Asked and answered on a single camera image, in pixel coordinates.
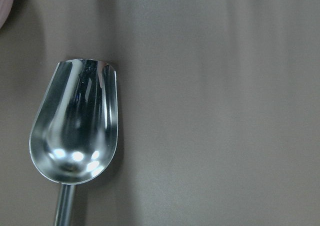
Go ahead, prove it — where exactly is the metal scoop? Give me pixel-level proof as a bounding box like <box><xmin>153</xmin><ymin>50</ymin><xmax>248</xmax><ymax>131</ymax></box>
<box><xmin>29</xmin><ymin>59</ymin><xmax>119</xmax><ymax>225</ymax></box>

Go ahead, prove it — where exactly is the pink bowl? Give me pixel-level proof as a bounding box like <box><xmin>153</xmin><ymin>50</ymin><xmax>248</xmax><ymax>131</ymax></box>
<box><xmin>0</xmin><ymin>0</ymin><xmax>14</xmax><ymax>27</ymax></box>

